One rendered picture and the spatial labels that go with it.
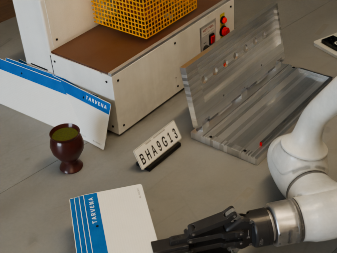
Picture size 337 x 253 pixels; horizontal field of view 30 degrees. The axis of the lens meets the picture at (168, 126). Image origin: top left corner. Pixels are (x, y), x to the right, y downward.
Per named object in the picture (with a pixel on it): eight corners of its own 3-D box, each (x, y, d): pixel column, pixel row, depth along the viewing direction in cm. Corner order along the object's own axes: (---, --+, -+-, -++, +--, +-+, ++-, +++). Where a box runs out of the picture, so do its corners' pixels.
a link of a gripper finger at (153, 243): (188, 247, 122) (188, 245, 122) (153, 255, 121) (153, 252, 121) (185, 237, 125) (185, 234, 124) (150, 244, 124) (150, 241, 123)
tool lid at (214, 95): (184, 68, 155) (179, 67, 156) (199, 133, 164) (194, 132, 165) (277, 2, 182) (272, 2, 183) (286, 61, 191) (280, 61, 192)
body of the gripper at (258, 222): (276, 223, 120) (229, 232, 119) (274, 253, 125) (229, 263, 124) (263, 197, 126) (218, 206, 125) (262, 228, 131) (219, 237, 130)
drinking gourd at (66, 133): (48, 173, 159) (40, 138, 153) (65, 153, 165) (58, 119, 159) (77, 180, 156) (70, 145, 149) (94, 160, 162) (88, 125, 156)
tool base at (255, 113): (257, 165, 156) (257, 153, 154) (190, 137, 167) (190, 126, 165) (338, 86, 183) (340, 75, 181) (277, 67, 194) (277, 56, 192)
